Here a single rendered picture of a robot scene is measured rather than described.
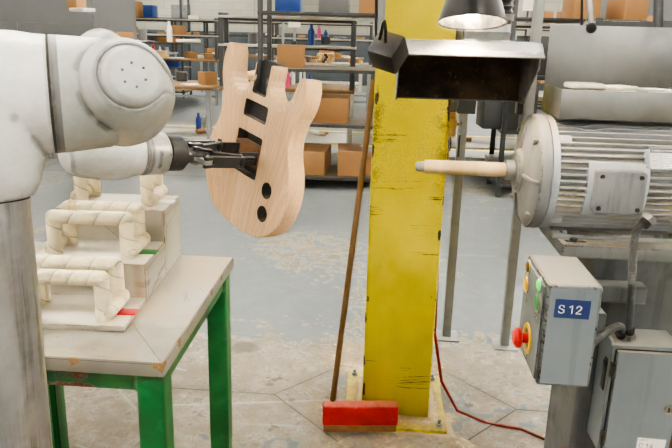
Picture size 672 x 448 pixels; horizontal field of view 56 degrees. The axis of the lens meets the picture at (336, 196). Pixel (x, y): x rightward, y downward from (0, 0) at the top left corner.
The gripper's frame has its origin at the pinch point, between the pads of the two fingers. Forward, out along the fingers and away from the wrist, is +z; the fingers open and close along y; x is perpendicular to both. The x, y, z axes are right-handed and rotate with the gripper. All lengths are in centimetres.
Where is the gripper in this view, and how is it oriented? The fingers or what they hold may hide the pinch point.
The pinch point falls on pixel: (245, 153)
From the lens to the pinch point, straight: 148.9
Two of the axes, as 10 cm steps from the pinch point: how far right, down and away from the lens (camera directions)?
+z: 7.4, -0.5, 6.7
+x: 2.1, -9.3, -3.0
